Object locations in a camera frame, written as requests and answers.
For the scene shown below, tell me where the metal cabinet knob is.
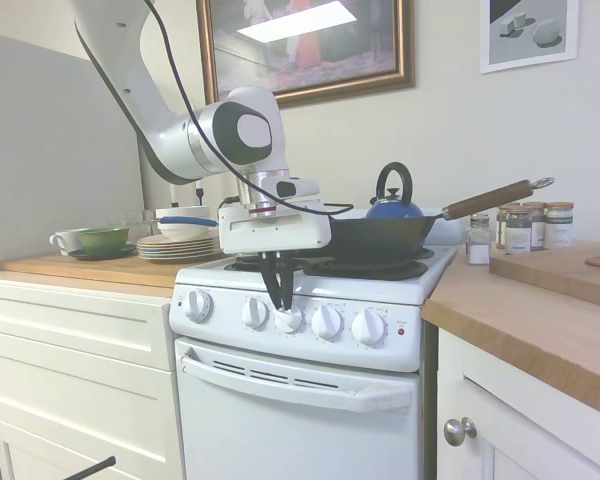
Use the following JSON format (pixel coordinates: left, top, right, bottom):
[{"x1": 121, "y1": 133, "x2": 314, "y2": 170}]
[{"x1": 443, "y1": 416, "x2": 479, "y2": 448}]

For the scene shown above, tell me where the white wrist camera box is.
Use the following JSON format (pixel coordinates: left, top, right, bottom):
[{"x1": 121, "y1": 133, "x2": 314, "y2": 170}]
[{"x1": 258, "y1": 177, "x2": 321, "y2": 202}]

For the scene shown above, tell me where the grey shapes poster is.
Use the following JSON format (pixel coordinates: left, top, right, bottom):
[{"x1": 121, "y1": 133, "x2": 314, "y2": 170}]
[{"x1": 479, "y1": 0, "x2": 580, "y2": 75}]

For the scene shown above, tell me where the black wok wooden handle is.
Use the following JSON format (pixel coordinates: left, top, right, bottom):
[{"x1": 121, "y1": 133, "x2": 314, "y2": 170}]
[{"x1": 329, "y1": 177, "x2": 556, "y2": 264}]

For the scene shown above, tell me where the white oven door handle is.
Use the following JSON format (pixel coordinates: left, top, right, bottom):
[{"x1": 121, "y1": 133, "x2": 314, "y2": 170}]
[{"x1": 179, "y1": 349, "x2": 414, "y2": 414}]

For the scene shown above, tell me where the gold framed painting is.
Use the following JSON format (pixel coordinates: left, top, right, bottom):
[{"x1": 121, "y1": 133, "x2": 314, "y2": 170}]
[{"x1": 195, "y1": 0, "x2": 416, "y2": 109}]

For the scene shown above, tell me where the white oven door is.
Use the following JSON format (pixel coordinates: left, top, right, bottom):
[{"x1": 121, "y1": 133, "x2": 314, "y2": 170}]
[{"x1": 173, "y1": 335, "x2": 421, "y2": 480}]

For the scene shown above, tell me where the stack of white plates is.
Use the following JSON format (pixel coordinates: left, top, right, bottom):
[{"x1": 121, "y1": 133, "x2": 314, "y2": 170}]
[{"x1": 136, "y1": 234, "x2": 224, "y2": 262}]

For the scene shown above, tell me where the white door cabinet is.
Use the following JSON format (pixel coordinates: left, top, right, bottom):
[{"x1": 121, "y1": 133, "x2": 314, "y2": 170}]
[{"x1": 432, "y1": 327, "x2": 600, "y2": 480}]

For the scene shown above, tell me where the black rod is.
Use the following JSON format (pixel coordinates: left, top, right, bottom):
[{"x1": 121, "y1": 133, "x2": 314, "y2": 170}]
[{"x1": 62, "y1": 455, "x2": 117, "y2": 480}]

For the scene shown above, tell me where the blue kettle black handle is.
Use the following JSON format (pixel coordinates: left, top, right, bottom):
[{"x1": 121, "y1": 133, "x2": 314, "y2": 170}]
[{"x1": 364, "y1": 161, "x2": 426, "y2": 221}]

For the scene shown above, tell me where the blue handled utensil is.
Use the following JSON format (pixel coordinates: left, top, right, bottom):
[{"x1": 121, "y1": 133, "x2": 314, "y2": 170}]
[{"x1": 158, "y1": 214, "x2": 219, "y2": 228}]

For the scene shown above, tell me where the white electric stove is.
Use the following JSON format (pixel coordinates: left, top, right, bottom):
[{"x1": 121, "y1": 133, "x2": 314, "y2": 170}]
[{"x1": 168, "y1": 243, "x2": 459, "y2": 480}]

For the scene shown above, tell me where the white drawer cabinet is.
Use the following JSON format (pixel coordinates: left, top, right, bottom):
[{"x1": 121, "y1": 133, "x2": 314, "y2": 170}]
[{"x1": 0, "y1": 272, "x2": 186, "y2": 480}]

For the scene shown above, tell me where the wooden cutting board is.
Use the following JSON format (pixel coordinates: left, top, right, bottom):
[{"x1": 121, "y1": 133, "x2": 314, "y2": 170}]
[{"x1": 488, "y1": 241, "x2": 600, "y2": 311}]

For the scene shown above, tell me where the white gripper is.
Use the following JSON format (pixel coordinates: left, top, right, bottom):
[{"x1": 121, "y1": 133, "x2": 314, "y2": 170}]
[{"x1": 218, "y1": 198, "x2": 332, "y2": 310}]

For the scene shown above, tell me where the green bowl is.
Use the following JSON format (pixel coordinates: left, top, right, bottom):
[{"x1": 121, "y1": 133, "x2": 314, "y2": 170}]
[{"x1": 75, "y1": 226, "x2": 131, "y2": 250}]

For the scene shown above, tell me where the glass salt shaker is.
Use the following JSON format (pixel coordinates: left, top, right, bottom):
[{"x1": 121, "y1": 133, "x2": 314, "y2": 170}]
[{"x1": 466, "y1": 213, "x2": 491, "y2": 265}]

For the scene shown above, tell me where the white burner knob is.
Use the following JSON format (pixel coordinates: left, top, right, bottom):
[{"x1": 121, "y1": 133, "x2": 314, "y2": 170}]
[
  {"x1": 311, "y1": 303, "x2": 344, "y2": 342},
  {"x1": 351, "y1": 308, "x2": 387, "y2": 347},
  {"x1": 273, "y1": 305, "x2": 305, "y2": 336},
  {"x1": 241, "y1": 295, "x2": 270, "y2": 331}
]

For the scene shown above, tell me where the white cup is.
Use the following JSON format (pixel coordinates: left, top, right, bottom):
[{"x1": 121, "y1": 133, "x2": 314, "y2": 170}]
[{"x1": 48, "y1": 228, "x2": 89, "y2": 251}]

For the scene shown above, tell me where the white oven temperature knob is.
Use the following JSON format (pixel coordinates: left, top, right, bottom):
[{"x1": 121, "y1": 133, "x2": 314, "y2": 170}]
[{"x1": 184, "y1": 288, "x2": 215, "y2": 323}]

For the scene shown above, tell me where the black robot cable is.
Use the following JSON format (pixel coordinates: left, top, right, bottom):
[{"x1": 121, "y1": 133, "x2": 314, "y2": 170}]
[{"x1": 144, "y1": 0, "x2": 356, "y2": 219}]

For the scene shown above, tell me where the white bowl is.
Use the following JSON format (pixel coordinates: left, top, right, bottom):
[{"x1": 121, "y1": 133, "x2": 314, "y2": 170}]
[
  {"x1": 155, "y1": 205, "x2": 211, "y2": 224},
  {"x1": 157, "y1": 222, "x2": 220, "y2": 242}
]

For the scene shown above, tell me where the dark saucer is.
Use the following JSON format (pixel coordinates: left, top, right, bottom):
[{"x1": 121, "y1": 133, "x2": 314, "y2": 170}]
[{"x1": 68, "y1": 243, "x2": 139, "y2": 261}]

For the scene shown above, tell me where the glass spice jar white label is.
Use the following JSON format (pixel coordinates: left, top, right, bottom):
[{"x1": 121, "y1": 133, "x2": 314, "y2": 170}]
[{"x1": 544, "y1": 201, "x2": 575, "y2": 250}]

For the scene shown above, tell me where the clear drinking glass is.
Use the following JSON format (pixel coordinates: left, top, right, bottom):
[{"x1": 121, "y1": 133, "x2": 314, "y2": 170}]
[{"x1": 125, "y1": 209, "x2": 156, "y2": 237}]

